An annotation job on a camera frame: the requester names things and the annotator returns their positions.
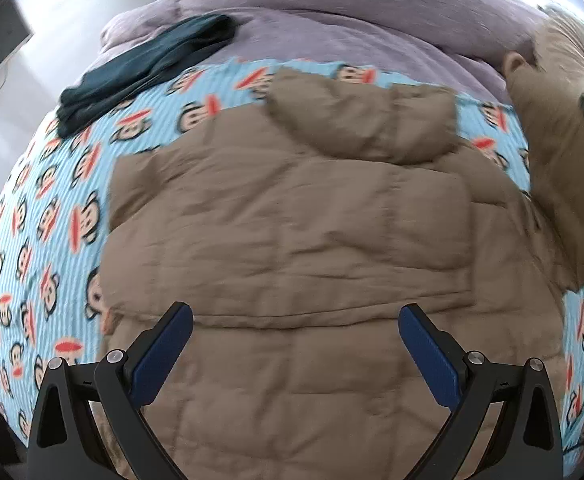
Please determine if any dark teal garment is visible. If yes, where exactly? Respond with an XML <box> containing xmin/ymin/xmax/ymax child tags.
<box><xmin>56</xmin><ymin>14</ymin><xmax>237</xmax><ymax>138</ymax></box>

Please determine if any tan puffer jacket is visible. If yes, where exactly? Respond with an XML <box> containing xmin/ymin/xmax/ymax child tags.
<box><xmin>94</xmin><ymin>5</ymin><xmax>584</xmax><ymax>480</ymax></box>

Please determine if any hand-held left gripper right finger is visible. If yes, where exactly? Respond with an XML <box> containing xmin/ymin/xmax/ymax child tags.
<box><xmin>398</xmin><ymin>303</ymin><xmax>565</xmax><ymax>480</ymax></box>

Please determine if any purple duvet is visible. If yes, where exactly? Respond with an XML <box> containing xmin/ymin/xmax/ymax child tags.
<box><xmin>99</xmin><ymin>0</ymin><xmax>553</xmax><ymax>96</ymax></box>

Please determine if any monkey print blue striped blanket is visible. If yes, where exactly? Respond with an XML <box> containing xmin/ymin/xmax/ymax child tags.
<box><xmin>0</xmin><ymin>57</ymin><xmax>584</xmax><ymax>461</ymax></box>

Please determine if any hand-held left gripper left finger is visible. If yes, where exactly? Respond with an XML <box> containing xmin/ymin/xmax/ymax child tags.
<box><xmin>28</xmin><ymin>301</ymin><xmax>194</xmax><ymax>480</ymax></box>

